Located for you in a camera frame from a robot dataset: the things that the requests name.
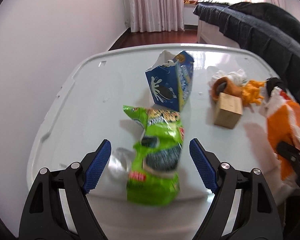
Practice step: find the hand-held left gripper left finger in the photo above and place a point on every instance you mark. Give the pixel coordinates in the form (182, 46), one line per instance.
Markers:
(100, 165)

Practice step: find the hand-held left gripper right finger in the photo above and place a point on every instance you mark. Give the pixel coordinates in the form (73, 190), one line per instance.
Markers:
(202, 166)

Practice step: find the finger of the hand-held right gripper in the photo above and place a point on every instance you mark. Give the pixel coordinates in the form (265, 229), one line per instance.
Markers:
(291, 156)

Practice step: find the orange and white plastic bag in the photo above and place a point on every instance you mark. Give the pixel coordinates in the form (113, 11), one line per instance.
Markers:
(280, 125)

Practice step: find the green snack bag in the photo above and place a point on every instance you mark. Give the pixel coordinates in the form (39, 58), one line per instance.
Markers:
(162, 135)

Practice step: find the orange dinosaur toy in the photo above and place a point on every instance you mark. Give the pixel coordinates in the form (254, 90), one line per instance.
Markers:
(252, 92)

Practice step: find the white tissue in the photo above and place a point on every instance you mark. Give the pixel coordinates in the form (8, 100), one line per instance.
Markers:
(236, 76)

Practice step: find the wooden block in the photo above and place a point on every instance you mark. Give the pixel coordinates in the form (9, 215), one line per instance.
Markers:
(227, 110)

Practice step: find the white plastic storage box lid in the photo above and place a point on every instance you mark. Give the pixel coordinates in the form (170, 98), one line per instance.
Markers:
(95, 100)

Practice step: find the blue cookie box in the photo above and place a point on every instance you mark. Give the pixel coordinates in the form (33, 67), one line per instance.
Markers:
(162, 87)

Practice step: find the dark fleece bed blanket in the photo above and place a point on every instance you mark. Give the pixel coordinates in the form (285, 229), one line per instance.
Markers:
(265, 35)

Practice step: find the yellow patterned cloth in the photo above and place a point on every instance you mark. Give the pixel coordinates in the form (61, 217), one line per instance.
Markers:
(190, 2)

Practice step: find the white bed frame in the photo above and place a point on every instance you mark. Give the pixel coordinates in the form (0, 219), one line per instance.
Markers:
(210, 33)

